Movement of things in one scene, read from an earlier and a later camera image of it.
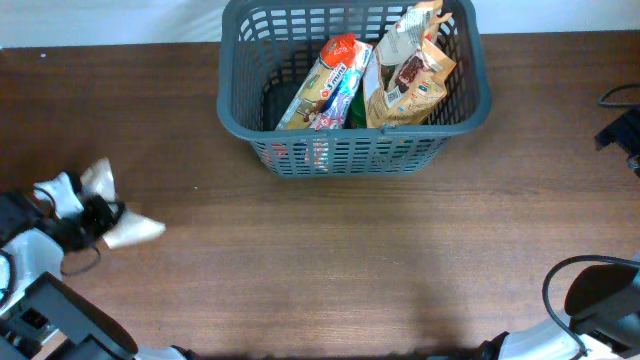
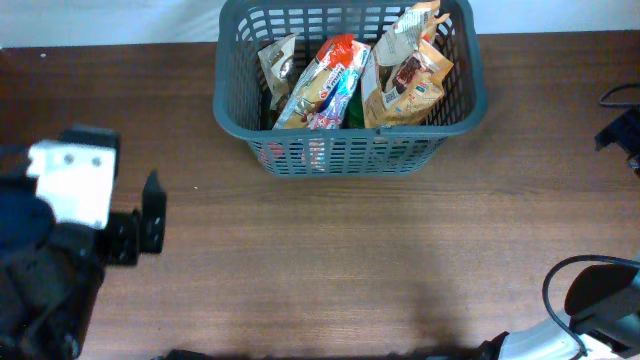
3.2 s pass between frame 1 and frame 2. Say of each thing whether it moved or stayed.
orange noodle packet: stayed
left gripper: moved
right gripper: stayed
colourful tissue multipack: stayed
